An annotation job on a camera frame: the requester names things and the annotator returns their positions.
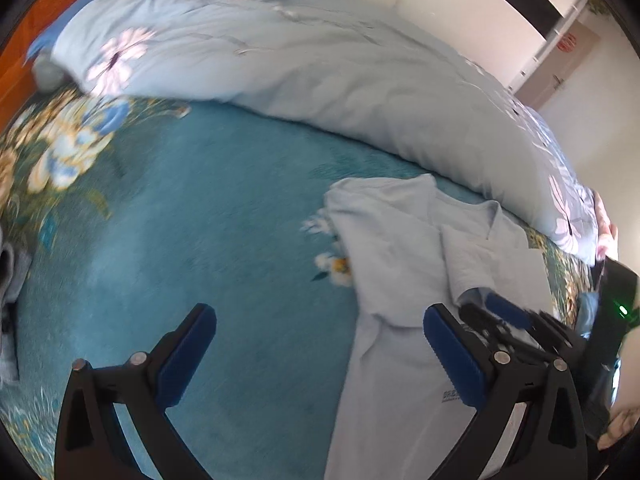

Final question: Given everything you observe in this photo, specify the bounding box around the light blue printed t-shirt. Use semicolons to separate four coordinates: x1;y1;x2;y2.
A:
322;173;563;480

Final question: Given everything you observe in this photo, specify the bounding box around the grey garment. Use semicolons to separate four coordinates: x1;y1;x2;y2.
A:
0;240;33;386

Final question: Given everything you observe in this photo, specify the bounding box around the orange wooden headboard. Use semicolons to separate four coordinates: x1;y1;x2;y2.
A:
0;0;161;128

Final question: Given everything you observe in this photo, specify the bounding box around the grey pillow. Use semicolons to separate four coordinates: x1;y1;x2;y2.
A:
32;57;71;91

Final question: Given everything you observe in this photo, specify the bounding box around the beige room door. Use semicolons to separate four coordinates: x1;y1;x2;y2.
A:
517;20;601;108

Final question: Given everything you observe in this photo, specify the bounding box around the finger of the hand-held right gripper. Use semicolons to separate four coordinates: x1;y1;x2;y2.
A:
485;292;540;332
459;302;507;354

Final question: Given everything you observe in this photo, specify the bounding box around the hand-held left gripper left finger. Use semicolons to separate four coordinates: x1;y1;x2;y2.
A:
54;303;218;480

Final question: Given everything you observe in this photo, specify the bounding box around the teal floral blanket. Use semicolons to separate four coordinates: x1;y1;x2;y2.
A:
0;82;596;480

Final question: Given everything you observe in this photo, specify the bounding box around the light blue floral quilt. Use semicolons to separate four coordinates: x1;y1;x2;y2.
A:
27;0;601;266

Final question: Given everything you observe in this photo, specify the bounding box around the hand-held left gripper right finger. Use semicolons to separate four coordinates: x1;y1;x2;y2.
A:
423;303;587;480

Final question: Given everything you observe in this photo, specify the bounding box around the blue pillow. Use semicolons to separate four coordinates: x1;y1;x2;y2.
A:
27;0;181;61

